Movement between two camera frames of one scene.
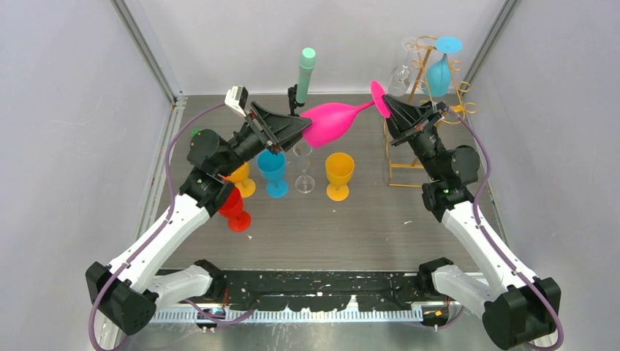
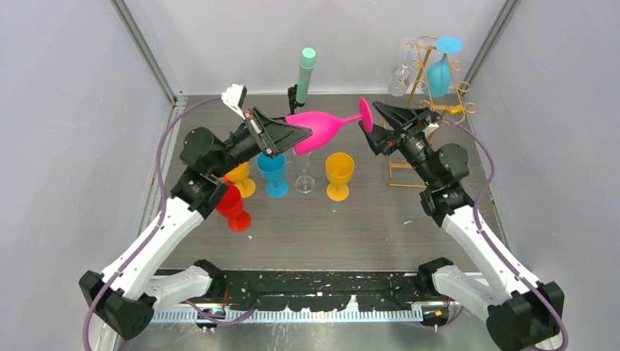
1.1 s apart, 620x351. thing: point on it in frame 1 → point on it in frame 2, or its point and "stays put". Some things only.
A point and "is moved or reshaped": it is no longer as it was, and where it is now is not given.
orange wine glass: (240, 177) stays put
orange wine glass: (339, 168) stays put
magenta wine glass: (330, 121) is moved or reshaped
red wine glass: (232, 208) stays put
